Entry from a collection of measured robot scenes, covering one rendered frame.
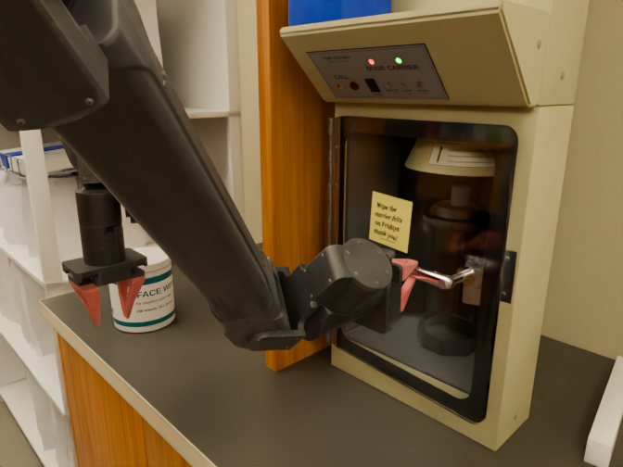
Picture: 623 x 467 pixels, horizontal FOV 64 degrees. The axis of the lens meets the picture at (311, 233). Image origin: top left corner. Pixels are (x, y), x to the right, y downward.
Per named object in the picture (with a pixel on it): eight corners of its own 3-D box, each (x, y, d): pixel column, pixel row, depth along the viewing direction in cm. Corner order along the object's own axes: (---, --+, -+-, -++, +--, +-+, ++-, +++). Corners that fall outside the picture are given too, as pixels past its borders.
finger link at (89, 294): (139, 323, 74) (133, 265, 72) (90, 339, 69) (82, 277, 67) (120, 309, 79) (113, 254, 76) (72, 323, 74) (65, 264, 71)
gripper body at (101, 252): (149, 269, 74) (145, 220, 72) (78, 286, 67) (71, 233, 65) (130, 258, 78) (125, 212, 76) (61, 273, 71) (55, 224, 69)
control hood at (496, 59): (334, 101, 78) (335, 33, 76) (540, 107, 56) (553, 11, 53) (278, 103, 71) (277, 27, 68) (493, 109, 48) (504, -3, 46)
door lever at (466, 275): (415, 267, 70) (416, 249, 69) (475, 286, 63) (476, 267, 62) (390, 275, 67) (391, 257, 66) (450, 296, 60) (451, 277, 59)
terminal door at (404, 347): (333, 342, 89) (336, 115, 78) (485, 427, 67) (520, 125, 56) (329, 343, 89) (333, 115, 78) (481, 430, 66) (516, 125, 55)
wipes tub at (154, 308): (158, 302, 118) (152, 242, 114) (186, 320, 109) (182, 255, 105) (103, 319, 109) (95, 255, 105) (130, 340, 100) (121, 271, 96)
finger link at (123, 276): (150, 320, 75) (145, 262, 73) (103, 334, 71) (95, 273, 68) (131, 306, 80) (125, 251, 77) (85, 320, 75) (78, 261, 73)
